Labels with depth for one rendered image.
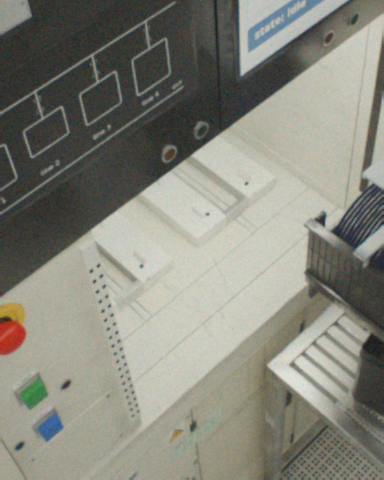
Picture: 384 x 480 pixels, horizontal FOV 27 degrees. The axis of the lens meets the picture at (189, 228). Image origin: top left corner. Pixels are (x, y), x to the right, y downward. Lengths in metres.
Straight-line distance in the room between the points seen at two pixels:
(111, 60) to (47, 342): 0.37
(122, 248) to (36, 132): 0.77
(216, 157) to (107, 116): 0.83
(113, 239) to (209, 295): 0.21
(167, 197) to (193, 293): 0.21
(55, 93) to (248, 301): 0.79
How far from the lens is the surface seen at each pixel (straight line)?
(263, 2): 0.91
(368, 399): 1.46
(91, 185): 0.85
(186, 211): 1.54
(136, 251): 1.48
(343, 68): 1.35
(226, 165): 1.61
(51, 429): 1.11
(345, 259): 1.17
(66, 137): 0.78
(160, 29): 0.80
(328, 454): 2.27
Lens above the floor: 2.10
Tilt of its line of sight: 53 degrees down
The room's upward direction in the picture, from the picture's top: 6 degrees counter-clockwise
